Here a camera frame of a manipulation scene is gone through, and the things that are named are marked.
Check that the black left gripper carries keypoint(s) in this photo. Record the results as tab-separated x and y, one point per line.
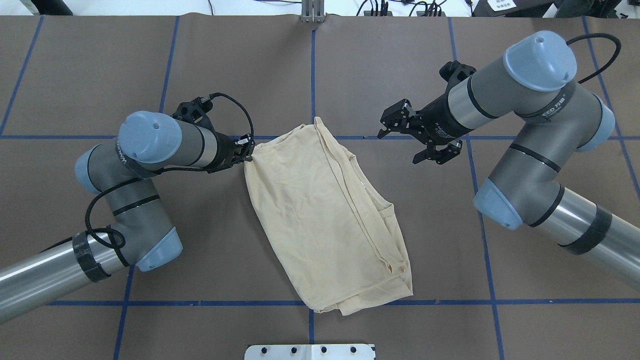
225	151

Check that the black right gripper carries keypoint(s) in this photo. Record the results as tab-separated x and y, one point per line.
437	121

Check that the beige long-sleeve graphic shirt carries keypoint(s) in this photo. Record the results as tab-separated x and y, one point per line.
337	239

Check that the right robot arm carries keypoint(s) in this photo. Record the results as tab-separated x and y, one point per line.
535	80

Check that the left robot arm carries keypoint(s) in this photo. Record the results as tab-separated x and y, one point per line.
126	223

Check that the aluminium frame post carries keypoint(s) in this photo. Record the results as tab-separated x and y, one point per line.
313	11

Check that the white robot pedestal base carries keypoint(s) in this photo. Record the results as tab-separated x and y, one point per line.
348	351

